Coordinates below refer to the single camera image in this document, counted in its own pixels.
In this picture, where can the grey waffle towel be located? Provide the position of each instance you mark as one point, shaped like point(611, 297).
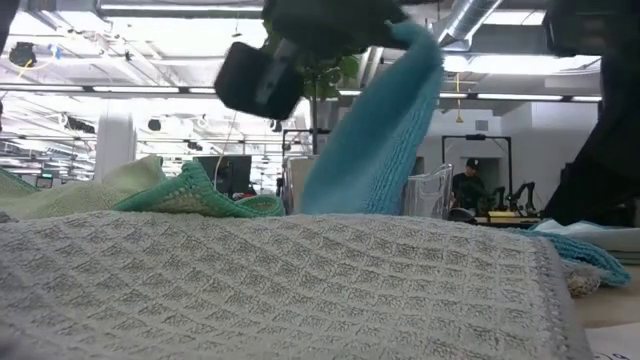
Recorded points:
point(250, 280)

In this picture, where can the white handwritten paper tag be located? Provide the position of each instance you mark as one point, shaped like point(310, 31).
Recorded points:
point(615, 345)

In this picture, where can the pale green towel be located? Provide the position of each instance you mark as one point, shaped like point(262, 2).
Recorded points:
point(200, 197)

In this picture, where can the light blue teal-edged towel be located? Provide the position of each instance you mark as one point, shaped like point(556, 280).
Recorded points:
point(600, 237)

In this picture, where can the person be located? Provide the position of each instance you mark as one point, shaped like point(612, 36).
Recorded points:
point(467, 187)

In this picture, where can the yellow cloth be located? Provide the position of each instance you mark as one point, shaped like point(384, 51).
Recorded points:
point(500, 214)

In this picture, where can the white plant pot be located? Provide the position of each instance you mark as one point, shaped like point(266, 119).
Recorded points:
point(300, 185)

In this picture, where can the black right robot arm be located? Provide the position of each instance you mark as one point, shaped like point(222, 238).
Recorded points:
point(610, 150)

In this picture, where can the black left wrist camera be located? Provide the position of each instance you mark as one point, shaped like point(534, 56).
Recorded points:
point(250, 85)

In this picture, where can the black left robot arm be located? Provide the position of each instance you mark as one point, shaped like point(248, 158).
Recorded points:
point(5, 20)

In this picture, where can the clear plastic bin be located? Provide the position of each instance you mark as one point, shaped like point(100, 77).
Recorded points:
point(430, 195)

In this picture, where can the bright blue ribbed towel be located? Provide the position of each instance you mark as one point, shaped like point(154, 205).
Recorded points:
point(380, 150)

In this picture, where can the black background monitor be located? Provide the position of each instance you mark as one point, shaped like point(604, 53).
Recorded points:
point(235, 175)

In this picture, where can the black ceiling camera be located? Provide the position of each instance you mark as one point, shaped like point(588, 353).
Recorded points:
point(22, 54)

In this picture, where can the green leafy plant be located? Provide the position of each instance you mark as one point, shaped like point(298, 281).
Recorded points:
point(325, 75)

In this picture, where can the white column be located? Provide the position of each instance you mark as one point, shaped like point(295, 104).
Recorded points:
point(115, 150)

